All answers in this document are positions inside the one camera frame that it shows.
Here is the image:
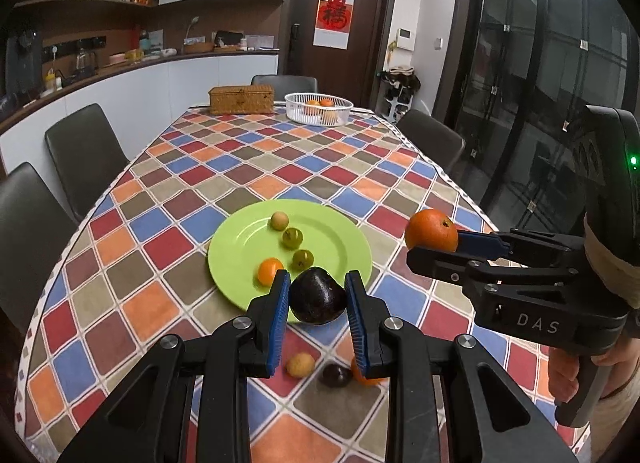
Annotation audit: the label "large orange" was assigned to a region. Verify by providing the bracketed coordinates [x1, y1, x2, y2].
[350, 358, 388, 386]
[405, 209, 459, 252]

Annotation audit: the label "dark plum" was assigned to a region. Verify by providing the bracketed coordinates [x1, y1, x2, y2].
[320, 363, 354, 388]
[288, 267, 347, 325]

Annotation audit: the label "tan longan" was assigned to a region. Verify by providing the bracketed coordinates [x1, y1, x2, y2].
[285, 353, 316, 379]
[270, 212, 290, 231]

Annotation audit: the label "green lime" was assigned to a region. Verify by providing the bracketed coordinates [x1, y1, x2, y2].
[291, 249, 314, 271]
[281, 227, 304, 249]

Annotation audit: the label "small orange front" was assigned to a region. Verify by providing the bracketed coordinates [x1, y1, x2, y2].
[256, 257, 283, 287]

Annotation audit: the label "person's right hand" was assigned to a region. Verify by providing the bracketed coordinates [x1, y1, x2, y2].
[548, 335, 639, 403]

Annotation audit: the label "right side black chair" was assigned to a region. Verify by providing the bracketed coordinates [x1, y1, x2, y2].
[397, 109, 465, 173]

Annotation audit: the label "green plate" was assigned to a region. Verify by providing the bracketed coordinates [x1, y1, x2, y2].
[207, 199, 372, 309]

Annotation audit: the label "colourful checked tablecloth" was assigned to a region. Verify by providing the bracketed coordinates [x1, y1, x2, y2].
[15, 110, 554, 462]

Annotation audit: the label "green lime on plate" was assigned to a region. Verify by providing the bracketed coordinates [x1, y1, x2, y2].
[281, 227, 304, 249]

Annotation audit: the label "tan longan on plate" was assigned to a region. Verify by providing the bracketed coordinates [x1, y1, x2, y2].
[270, 212, 290, 231]

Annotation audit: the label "near left black chair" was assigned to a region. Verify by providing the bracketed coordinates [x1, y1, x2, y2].
[0, 162, 76, 334]

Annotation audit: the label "white fruit basket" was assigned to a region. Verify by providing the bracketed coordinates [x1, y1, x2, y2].
[284, 93, 354, 127]

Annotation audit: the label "oranges in basket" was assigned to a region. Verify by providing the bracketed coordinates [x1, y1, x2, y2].
[304, 98, 338, 126]

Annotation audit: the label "far end black chair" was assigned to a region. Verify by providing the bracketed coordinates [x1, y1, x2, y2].
[250, 74, 318, 101]

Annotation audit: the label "wicker box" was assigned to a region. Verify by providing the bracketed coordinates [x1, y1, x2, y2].
[208, 85, 274, 116]

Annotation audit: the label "red and white door poster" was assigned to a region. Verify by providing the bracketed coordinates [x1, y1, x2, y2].
[312, 0, 355, 50]

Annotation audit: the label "dark wooden door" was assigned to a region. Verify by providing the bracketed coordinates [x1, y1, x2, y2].
[279, 0, 395, 109]

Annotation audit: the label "glass kettle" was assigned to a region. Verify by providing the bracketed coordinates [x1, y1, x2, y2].
[75, 48, 98, 79]

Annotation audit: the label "black coffee machine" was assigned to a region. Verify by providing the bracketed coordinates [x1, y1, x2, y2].
[4, 29, 43, 96]

